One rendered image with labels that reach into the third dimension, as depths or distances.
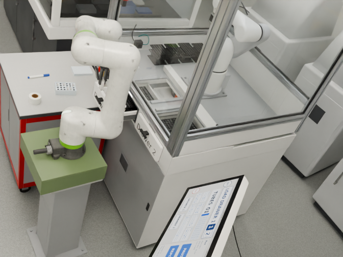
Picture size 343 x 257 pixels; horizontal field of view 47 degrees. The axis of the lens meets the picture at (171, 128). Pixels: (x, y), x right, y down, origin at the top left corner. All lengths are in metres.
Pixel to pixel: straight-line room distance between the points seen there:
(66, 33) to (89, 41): 1.35
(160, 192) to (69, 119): 0.70
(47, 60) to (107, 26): 0.87
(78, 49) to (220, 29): 0.57
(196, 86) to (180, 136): 0.30
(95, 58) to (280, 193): 2.40
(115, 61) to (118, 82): 0.11
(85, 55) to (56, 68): 1.15
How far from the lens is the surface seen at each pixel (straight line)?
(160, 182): 2.21
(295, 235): 3.40
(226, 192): 1.71
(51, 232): 2.44
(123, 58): 1.65
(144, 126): 2.23
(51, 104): 2.48
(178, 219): 1.74
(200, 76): 1.77
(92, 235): 2.81
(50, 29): 2.95
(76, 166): 2.00
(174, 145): 2.02
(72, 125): 1.89
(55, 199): 2.19
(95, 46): 1.65
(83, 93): 2.60
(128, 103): 2.38
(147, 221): 2.49
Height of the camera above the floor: 2.35
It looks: 39 degrees down
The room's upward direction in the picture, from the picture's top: 20 degrees clockwise
